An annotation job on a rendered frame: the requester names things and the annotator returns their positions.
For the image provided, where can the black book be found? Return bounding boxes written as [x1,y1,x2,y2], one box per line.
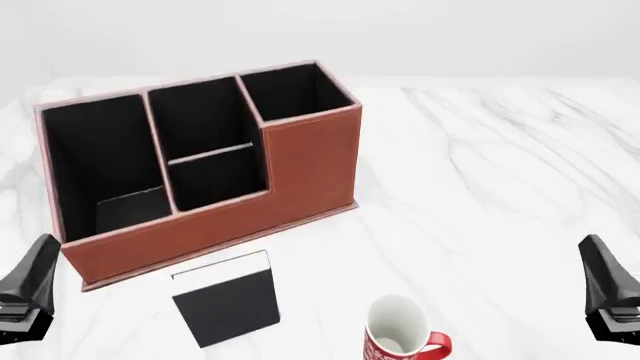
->
[170,249,282,350]

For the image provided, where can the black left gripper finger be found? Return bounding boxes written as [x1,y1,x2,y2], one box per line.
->
[0,233,62,315]

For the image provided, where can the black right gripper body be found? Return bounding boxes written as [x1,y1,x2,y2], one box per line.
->
[584,303,640,345]

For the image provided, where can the red and white mug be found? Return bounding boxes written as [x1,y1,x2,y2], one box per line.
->
[363,294,453,360]

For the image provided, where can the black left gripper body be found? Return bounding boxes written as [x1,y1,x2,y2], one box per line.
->
[0,294,55,346]

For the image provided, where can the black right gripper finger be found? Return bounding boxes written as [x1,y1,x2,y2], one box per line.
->
[577,234,640,312]

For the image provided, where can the red-brown desk caddy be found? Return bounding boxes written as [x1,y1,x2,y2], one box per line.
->
[33,58,362,294]

